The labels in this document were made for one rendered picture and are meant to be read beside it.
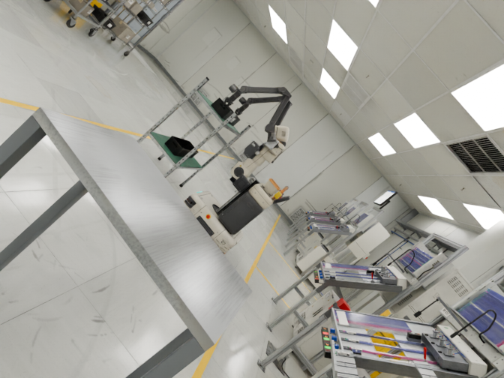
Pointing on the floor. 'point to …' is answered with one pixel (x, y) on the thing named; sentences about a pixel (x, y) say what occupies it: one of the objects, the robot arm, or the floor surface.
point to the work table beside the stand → (138, 229)
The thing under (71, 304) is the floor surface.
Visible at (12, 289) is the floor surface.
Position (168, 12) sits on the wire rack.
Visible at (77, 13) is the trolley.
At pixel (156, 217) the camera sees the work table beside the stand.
